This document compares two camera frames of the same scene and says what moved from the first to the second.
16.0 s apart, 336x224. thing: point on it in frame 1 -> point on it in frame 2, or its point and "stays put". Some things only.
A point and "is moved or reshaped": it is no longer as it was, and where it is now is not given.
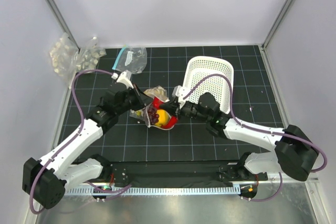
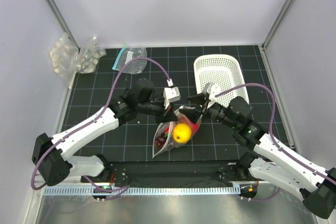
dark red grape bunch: (153, 117) is moved or reshaped
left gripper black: (142, 99) -> (163, 110)
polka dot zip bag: (158, 92) is moved or reshaped
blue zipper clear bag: (133, 59) stays put
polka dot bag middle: (87, 57) stays put
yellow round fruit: (164, 117) is moved or reshaped
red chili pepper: (172, 121) -> (193, 127)
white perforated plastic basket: (200, 67) is moved or reshaped
